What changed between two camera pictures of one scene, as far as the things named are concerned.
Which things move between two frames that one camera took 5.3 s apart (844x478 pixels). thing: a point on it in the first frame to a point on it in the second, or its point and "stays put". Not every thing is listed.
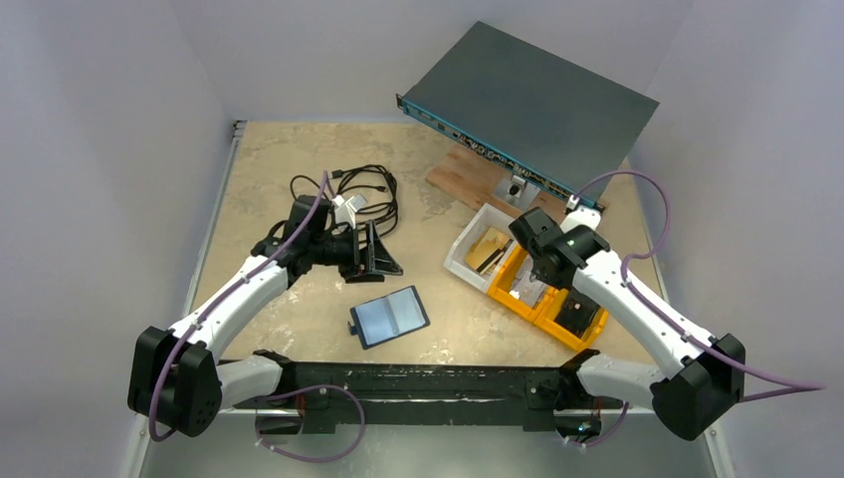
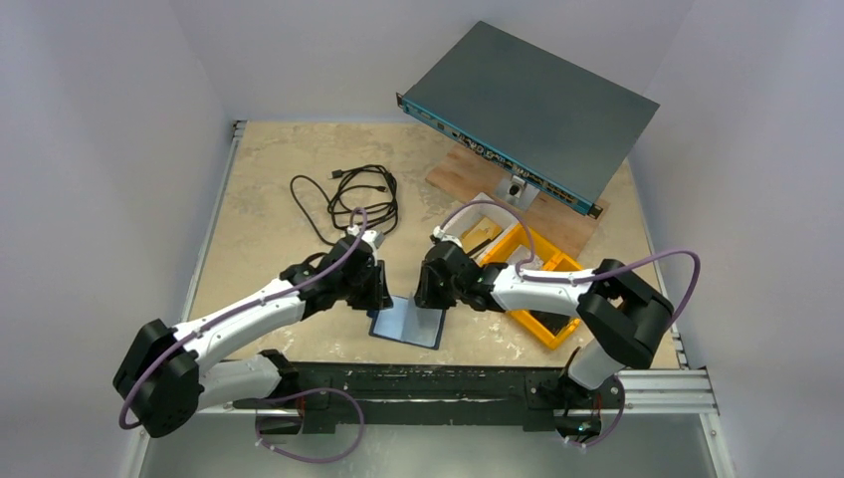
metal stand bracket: x=517 y=191 stays put
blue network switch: x=562 y=128 stays put
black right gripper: x=536 y=277 to x=430 y=285
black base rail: x=427 y=392 stays put
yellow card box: x=488 y=250 to x=483 y=232
